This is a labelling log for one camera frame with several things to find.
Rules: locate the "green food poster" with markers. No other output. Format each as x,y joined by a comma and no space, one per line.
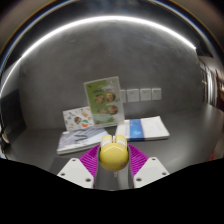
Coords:
104,101

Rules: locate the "yellow rabbit-eared computer mouse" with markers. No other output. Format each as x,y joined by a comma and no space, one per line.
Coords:
114,155

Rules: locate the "white book with blue band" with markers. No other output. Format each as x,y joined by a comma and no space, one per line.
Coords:
146,128

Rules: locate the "white ceiling light strip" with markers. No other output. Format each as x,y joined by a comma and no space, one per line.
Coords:
110,17

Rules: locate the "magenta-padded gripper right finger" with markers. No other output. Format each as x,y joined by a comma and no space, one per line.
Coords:
150,171

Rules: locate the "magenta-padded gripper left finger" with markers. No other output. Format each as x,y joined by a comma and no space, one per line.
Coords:
76,171

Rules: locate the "grey striped magazine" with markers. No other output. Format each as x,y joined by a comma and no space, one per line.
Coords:
80,140

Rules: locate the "small white colourful card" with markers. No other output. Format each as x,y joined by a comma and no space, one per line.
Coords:
78,119

